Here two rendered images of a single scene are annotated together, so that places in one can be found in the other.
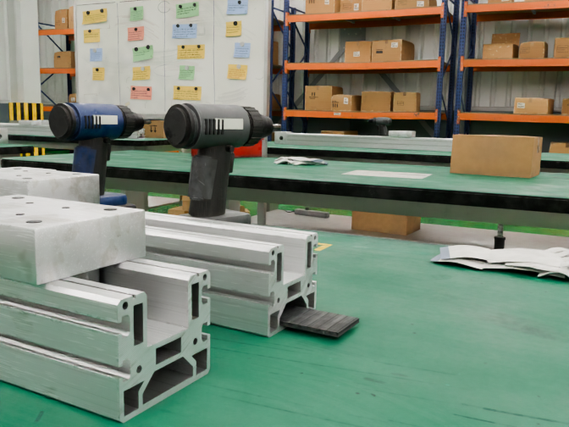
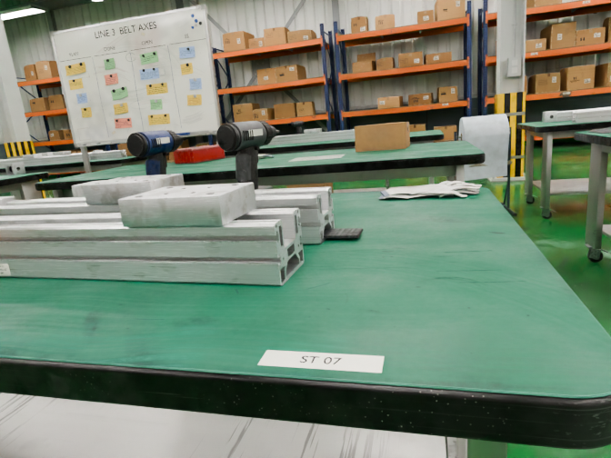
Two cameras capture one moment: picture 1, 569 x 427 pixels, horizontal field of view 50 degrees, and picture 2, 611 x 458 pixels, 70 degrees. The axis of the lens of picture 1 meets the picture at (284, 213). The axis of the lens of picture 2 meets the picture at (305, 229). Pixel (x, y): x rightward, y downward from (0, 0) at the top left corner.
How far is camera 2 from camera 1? 23 cm
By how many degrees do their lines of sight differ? 11
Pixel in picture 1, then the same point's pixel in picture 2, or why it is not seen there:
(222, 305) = not seen: hidden behind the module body
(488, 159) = (379, 140)
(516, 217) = (404, 173)
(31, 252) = (217, 208)
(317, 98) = (242, 113)
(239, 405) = (331, 271)
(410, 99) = (307, 106)
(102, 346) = (266, 249)
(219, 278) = not seen: hidden behind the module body
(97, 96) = (88, 129)
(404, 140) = (315, 134)
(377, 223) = not seen: hidden behind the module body
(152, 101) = (133, 128)
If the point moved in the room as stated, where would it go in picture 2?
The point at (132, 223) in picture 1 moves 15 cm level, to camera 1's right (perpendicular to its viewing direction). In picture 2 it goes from (250, 190) to (347, 178)
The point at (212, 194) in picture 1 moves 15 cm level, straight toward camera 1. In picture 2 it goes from (251, 176) to (266, 184)
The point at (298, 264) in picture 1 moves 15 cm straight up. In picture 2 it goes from (325, 204) to (317, 121)
